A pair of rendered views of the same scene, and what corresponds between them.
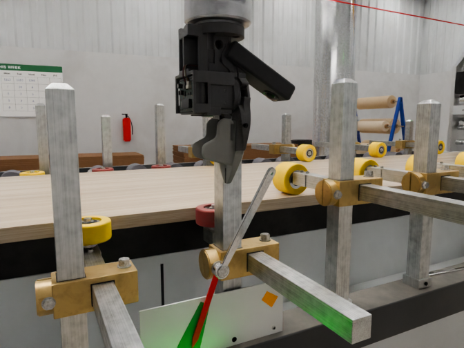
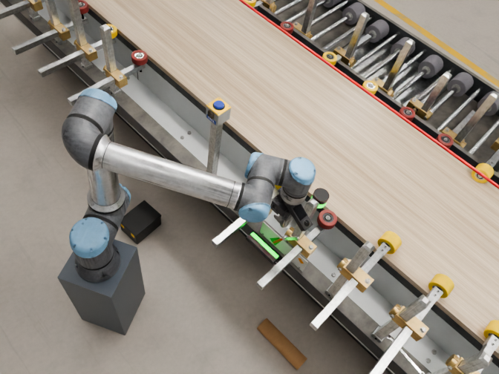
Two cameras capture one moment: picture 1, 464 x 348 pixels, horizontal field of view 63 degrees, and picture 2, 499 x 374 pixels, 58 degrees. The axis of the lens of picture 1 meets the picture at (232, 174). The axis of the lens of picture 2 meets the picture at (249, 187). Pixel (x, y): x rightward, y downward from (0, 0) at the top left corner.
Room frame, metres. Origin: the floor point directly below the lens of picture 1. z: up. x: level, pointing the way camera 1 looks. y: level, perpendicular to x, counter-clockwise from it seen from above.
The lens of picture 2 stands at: (-0.04, -0.67, 2.51)
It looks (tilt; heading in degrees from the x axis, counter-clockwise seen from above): 56 degrees down; 60
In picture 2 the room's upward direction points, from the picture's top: 13 degrees clockwise
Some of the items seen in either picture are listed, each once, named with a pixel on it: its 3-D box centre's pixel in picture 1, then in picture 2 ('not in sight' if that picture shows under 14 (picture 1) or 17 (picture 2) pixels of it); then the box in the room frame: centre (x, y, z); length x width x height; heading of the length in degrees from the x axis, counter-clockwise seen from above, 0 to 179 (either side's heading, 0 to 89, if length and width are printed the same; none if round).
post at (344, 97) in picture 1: (340, 201); (347, 271); (0.74, -0.22, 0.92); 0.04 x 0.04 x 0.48; 27
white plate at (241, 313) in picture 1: (218, 322); (282, 246); (0.59, 0.02, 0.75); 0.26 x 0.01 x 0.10; 117
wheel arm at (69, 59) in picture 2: not in sight; (78, 56); (-0.08, 1.29, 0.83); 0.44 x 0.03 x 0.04; 27
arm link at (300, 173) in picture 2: not in sight; (298, 177); (0.53, 0.02, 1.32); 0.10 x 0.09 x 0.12; 150
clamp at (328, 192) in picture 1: (349, 190); (354, 274); (0.75, -0.24, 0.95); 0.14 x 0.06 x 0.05; 117
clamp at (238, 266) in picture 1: (238, 257); (300, 241); (0.64, -0.01, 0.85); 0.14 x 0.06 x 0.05; 117
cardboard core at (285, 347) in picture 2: not in sight; (281, 343); (0.63, -0.24, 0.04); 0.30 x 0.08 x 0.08; 117
